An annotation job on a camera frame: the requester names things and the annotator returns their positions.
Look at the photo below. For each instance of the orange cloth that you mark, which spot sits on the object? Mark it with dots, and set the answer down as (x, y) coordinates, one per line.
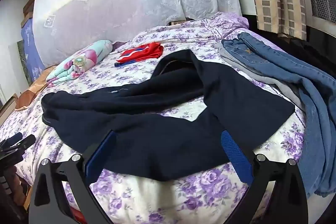
(29, 95)

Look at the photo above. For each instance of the grey pants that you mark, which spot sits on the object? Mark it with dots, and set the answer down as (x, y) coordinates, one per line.
(244, 66)

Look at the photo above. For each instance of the navy blue pants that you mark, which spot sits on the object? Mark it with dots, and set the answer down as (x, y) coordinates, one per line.
(157, 134)

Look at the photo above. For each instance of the blue denim jeans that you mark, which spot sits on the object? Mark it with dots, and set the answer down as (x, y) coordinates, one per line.
(288, 64)

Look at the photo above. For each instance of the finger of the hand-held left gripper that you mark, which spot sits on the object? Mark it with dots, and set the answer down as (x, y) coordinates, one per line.
(26, 141)
(14, 138)

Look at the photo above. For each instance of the purple floral bedsheet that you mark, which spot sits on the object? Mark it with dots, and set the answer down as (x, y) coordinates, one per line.
(183, 37)

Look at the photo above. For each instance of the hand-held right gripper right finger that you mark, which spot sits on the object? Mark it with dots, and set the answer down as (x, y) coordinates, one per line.
(233, 153)

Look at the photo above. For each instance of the red striped garment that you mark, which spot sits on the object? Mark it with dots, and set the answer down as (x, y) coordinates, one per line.
(141, 54)

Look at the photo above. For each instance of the white lace cover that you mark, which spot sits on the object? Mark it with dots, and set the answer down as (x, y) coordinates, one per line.
(118, 3)

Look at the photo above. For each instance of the rolled floral blanket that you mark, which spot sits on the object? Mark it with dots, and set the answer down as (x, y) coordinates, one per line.
(86, 58)

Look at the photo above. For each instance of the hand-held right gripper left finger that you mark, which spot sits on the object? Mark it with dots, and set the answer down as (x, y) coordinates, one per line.
(103, 150)

